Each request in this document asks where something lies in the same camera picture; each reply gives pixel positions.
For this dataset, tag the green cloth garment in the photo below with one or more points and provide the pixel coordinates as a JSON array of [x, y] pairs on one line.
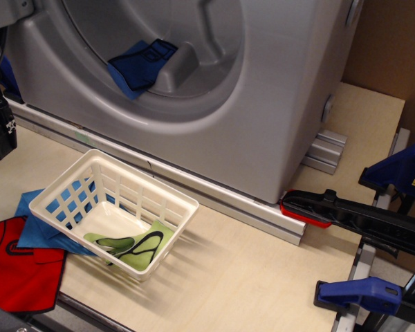
[[137, 251]]

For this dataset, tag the grey toy washing machine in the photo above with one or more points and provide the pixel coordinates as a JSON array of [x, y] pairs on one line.
[[238, 104]]

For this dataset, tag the dark blue cloth garment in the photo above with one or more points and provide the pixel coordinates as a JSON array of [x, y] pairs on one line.
[[136, 70]]

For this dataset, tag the red cloth shirt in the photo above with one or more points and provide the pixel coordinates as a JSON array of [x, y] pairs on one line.
[[30, 278]]

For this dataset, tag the short aluminium extrusion block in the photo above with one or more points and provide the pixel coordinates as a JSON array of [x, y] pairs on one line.
[[325, 152]]

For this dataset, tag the long aluminium extrusion rail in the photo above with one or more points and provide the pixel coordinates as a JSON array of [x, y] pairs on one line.
[[263, 216]]

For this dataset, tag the blue clamp handle lower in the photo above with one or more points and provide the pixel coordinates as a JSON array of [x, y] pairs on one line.
[[372, 294]]

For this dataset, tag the blue Irwin clamp upper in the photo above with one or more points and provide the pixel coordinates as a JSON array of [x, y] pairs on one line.
[[397, 170]]

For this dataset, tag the black red bar clamp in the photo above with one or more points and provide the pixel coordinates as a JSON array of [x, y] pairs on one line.
[[382, 227]]

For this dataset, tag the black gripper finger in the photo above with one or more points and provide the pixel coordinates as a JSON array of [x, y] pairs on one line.
[[8, 130]]

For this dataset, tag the light blue cloth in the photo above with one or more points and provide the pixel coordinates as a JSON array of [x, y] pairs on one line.
[[38, 234]]

